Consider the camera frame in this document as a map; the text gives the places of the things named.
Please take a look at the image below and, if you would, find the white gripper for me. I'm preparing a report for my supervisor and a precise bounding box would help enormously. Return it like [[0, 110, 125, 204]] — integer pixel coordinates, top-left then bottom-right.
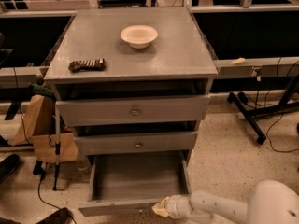
[[151, 195, 191, 219]]

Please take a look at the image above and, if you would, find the grey bottom drawer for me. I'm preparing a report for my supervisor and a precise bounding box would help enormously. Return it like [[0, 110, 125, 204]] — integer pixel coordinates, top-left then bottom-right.
[[78, 151, 191, 217]]

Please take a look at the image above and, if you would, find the grey drawer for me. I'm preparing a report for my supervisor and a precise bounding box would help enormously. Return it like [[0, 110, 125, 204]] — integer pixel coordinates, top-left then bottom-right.
[[56, 95, 209, 127], [78, 151, 191, 217], [74, 132, 197, 156]]

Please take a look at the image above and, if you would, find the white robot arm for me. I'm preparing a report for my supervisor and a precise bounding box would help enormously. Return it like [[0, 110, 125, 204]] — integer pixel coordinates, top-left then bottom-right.
[[152, 180, 299, 224]]

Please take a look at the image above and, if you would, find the grey middle drawer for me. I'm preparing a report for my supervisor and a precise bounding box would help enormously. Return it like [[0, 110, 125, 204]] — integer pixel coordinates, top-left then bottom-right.
[[74, 132, 197, 156]]

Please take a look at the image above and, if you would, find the grey top drawer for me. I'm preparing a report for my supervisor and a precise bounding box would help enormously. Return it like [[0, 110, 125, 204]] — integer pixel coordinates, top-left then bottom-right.
[[56, 95, 209, 127]]

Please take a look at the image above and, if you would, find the grey wooden drawer cabinet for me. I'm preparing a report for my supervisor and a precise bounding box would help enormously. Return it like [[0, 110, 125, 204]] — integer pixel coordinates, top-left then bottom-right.
[[43, 7, 219, 166]]

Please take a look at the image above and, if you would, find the grey black tripod pole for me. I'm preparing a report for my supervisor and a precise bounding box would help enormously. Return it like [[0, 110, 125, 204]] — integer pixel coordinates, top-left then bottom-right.
[[53, 106, 61, 191]]

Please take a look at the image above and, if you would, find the brown paper bag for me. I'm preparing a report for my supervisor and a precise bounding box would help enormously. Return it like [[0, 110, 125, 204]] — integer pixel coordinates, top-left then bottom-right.
[[10, 94, 79, 164]]

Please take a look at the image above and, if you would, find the dark striped snack bag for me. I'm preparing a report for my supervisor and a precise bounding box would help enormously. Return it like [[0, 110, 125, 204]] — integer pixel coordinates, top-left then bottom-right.
[[68, 59, 106, 73]]

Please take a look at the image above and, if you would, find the black shoe left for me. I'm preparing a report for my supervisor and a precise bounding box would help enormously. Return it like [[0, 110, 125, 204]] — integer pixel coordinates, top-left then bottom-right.
[[0, 154, 21, 183]]

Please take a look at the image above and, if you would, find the black metal stand base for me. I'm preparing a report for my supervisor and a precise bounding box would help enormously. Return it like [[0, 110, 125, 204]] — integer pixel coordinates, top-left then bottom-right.
[[228, 75, 299, 145]]

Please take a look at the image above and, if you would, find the yellow foam scrap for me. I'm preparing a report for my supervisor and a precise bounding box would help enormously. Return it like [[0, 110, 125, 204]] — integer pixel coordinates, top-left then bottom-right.
[[231, 57, 246, 65]]

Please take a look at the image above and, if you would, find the white bowl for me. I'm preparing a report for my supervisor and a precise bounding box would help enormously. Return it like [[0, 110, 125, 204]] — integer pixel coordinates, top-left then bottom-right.
[[121, 25, 158, 49]]

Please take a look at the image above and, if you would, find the black floor cable left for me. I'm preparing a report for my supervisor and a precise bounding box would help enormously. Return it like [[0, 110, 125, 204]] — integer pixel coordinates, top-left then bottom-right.
[[36, 171, 78, 224]]

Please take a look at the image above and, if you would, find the black floor cable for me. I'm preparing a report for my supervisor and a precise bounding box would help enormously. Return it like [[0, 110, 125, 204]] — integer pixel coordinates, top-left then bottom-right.
[[36, 171, 78, 224], [265, 63, 299, 154]]

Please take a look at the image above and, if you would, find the black floor cable right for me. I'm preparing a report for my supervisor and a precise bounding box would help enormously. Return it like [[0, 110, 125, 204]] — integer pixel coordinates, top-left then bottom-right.
[[265, 63, 299, 154]]

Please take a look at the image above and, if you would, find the grey rail right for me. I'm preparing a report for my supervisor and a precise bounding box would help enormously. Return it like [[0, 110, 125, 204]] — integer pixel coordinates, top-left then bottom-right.
[[214, 57, 299, 79]]

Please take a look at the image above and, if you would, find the grey rail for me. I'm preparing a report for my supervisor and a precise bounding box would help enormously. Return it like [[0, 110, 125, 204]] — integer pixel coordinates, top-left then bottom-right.
[[214, 57, 299, 79], [0, 66, 48, 89]]

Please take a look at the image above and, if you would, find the grey rail left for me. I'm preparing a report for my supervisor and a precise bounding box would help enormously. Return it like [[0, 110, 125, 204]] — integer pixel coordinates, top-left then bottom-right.
[[0, 66, 48, 89]]

